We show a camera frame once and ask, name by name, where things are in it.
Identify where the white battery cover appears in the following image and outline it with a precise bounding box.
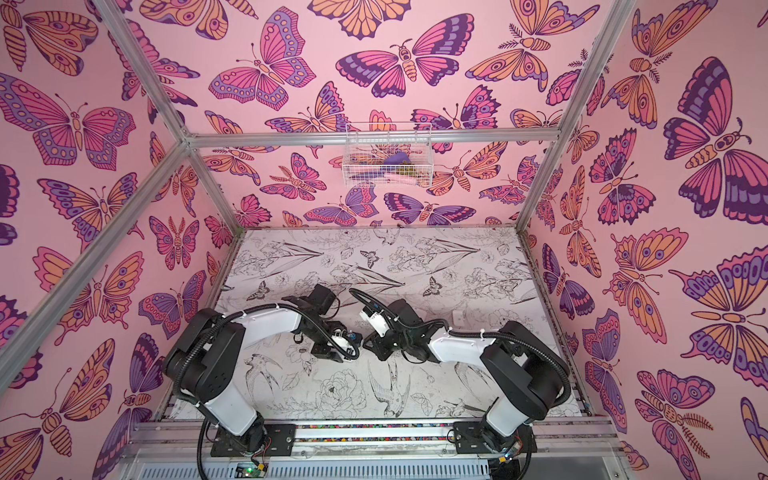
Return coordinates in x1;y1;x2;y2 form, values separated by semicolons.
452;310;466;328

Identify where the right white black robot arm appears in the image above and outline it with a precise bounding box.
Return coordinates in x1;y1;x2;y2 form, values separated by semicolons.
360;294;572;440

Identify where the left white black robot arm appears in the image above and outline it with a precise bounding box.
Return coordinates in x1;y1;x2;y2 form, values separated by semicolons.
163;285;363;453

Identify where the purple item in basket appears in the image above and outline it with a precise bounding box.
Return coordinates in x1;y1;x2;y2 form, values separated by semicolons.
382;151;411;171

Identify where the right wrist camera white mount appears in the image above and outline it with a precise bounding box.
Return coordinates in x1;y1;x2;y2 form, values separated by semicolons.
359;307;390;338

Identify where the right black corrugated cable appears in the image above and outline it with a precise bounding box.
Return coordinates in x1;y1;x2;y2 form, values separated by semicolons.
349;287;572;409

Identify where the white wire basket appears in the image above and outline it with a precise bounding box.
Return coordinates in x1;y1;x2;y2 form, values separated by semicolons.
340;122;434;189

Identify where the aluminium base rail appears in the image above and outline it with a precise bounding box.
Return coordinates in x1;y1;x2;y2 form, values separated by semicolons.
114;417;635;479

